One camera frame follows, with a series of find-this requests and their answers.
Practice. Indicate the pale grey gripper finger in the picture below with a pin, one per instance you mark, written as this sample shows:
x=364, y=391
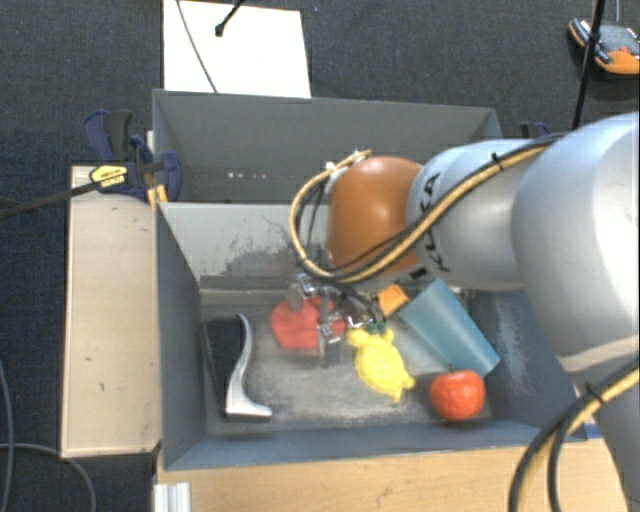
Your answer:
x=294, y=299
x=334, y=350

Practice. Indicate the yellow toy animal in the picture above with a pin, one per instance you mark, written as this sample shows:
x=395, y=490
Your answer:
x=380, y=365

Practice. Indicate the teal plastic cup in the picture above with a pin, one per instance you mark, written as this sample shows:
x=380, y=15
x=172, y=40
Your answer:
x=450, y=330

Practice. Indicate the pale wood board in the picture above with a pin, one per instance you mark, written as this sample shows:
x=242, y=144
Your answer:
x=110, y=325

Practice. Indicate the orange block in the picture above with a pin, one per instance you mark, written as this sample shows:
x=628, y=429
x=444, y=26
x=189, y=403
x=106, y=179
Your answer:
x=391, y=300

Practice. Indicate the grey metal bin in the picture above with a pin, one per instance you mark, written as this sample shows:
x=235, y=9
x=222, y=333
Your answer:
x=240, y=140

